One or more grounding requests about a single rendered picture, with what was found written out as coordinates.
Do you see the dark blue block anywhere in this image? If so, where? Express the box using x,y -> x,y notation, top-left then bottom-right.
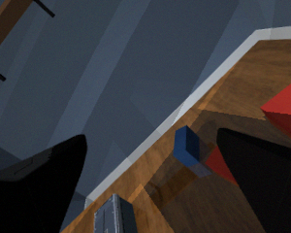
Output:
173,125 -> 200,168

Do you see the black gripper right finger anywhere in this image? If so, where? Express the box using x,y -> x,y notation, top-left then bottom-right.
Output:
216,128 -> 291,233

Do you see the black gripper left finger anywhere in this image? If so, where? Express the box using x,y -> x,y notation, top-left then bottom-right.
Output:
0,135 -> 88,233

